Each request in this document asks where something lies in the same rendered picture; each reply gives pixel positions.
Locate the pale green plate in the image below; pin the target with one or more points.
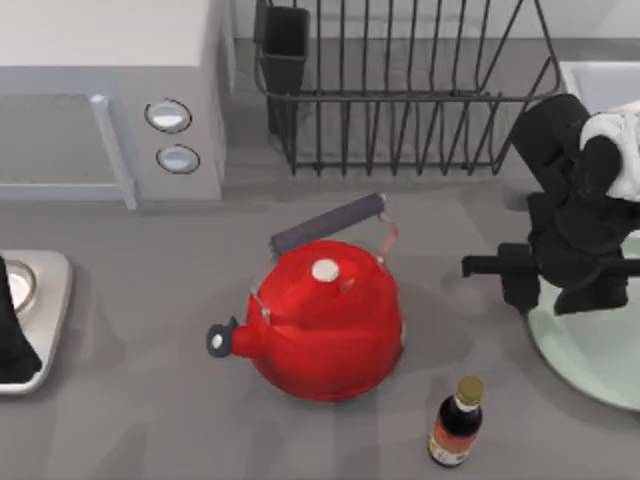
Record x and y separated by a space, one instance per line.
585 360

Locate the dark sauce bottle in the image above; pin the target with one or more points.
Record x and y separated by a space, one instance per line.
455 425

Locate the red kettle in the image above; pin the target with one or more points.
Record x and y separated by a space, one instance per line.
330 325

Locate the black utensil holder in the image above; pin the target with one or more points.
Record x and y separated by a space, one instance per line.
282 60

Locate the small round microwave knob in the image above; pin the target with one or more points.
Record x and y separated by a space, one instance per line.
178 159

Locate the large round microwave knob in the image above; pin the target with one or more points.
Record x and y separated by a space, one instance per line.
168 116

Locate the pale microwave oven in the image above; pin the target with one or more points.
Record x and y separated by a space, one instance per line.
165 45

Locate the silver stove burner tray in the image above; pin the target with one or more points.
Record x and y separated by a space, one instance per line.
50 320

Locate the microwave door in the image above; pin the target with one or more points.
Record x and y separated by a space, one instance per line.
50 140

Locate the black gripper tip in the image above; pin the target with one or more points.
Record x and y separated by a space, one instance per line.
15 335

